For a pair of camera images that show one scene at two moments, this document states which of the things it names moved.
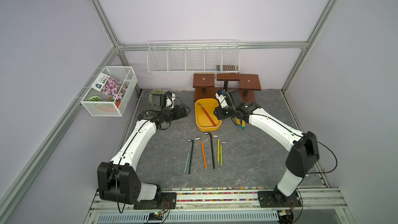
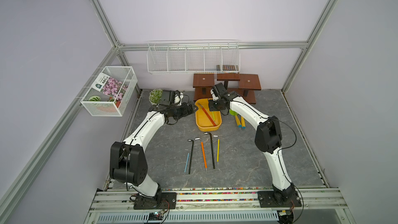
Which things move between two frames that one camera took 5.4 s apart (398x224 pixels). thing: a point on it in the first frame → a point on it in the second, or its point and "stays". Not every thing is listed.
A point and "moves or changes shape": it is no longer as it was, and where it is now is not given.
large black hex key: (214, 165) stays
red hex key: (208, 115) stays
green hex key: (221, 153) moves or changes shape
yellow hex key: (218, 148) stays
